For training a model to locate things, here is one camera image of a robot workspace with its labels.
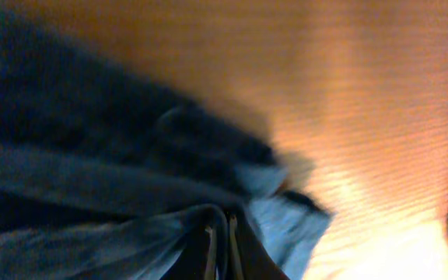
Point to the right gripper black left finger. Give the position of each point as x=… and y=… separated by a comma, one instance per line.
x=198, y=260

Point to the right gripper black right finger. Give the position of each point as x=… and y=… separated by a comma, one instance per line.
x=247, y=258

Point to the navy blue shorts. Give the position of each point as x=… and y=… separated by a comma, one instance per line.
x=102, y=175

